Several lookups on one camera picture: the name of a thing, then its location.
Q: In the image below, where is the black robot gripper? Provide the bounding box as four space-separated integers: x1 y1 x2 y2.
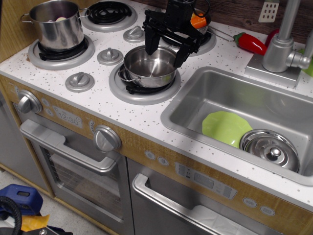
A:
143 0 203 69

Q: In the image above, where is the front right stove burner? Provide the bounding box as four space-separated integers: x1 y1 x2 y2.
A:
109 63 181 105

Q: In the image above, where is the left oven dial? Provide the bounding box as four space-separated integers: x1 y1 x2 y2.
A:
17 90 43 114

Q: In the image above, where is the black hose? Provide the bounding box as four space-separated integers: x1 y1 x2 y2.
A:
0 195 22 235

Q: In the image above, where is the yellow paper on floor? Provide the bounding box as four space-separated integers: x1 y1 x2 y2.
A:
21 214 50 232

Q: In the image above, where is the front left stove burner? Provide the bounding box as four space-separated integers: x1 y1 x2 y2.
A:
28 35 95 71

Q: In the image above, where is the oven clock display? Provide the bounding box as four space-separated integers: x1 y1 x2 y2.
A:
52 106 83 128

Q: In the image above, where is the back left stove burner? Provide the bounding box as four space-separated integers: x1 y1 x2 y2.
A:
81 0 137 33

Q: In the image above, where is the grey stovetop knob upper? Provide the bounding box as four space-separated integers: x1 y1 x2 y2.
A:
123 26 145 43

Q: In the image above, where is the back right stove burner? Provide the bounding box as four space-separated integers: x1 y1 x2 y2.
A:
159 15 216 57

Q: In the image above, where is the oven door with handle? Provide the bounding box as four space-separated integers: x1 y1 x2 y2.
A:
20 119 134 235

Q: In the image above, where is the right oven dial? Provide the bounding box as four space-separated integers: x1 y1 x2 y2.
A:
93 125 122 153

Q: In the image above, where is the blue device on floor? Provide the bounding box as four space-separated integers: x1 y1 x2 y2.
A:
0 184 43 215

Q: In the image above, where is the grey stovetop knob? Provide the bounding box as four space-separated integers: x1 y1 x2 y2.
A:
97 47 123 66
65 72 95 93
123 26 145 43

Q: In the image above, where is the grey stovetop knob lower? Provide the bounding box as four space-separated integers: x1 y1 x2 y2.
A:
65 72 95 93

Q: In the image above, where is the steel pot lid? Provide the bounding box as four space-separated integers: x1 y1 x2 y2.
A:
239 129 300 172

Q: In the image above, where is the stove burner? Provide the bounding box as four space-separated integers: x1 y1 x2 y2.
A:
81 0 137 33
28 35 95 71
109 63 181 105
159 15 216 57

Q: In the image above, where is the small steel pan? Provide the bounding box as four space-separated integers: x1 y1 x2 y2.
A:
118 46 177 88

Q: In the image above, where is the oven dial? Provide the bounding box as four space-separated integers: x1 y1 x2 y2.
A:
93 125 122 153
17 90 43 114

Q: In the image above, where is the white slotted spatula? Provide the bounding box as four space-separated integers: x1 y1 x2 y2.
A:
258 0 280 23

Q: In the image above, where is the tall steel pot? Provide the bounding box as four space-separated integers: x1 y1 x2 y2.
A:
20 0 84 51

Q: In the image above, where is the grey stovetop knob middle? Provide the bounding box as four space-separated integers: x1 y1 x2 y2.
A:
97 47 123 66

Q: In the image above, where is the grey sink basin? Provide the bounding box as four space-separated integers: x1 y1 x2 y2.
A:
161 67 313 186

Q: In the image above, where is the dishwasher control panel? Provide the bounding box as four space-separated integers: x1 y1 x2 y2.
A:
175 162 237 200

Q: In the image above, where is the grey toy faucet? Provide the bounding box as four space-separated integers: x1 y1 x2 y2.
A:
245 0 313 88

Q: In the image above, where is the orange toy vegetable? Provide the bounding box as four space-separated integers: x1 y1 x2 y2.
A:
190 13 209 29

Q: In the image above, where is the red toy pepper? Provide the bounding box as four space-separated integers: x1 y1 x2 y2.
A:
233 32 267 56

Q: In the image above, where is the green plastic plate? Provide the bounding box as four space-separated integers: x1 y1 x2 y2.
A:
202 111 252 148

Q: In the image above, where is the dishwasher door with handle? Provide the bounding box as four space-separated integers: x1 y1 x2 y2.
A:
128 160 278 235

